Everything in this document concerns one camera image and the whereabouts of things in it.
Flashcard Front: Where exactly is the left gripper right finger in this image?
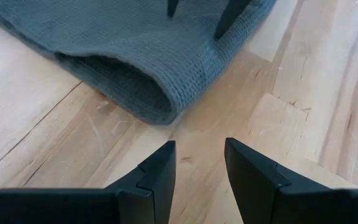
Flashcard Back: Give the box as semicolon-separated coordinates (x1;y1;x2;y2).
224;138;334;224

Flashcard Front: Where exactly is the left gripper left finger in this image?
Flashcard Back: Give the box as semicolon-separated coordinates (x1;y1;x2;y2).
104;140;177;224

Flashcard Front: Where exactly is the grey waffle towel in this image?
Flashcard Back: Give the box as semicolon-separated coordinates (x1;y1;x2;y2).
0;0;278;126

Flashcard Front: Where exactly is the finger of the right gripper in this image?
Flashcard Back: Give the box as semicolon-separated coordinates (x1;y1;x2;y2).
214;0;252;41
166;0;180;19

